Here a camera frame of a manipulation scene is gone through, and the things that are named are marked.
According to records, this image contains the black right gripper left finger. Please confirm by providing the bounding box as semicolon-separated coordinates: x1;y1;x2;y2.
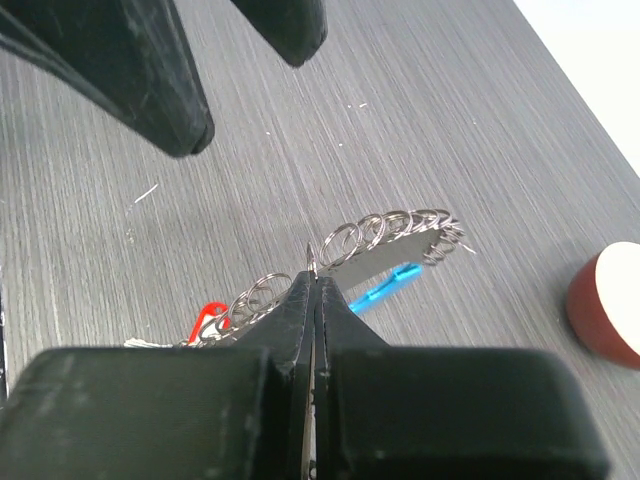
1;272;317;479

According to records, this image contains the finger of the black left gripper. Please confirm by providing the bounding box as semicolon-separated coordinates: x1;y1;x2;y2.
1;0;215;158
232;0;328;68

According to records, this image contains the red key tag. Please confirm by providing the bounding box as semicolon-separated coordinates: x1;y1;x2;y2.
188;302;231;344

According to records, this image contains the yellow tag key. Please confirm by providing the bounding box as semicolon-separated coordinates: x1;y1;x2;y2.
303;242;318;479

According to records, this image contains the red bowl white inside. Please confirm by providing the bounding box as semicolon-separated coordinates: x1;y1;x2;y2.
566;241;639;370

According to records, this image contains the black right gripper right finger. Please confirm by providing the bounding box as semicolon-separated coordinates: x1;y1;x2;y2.
314;277;611;479

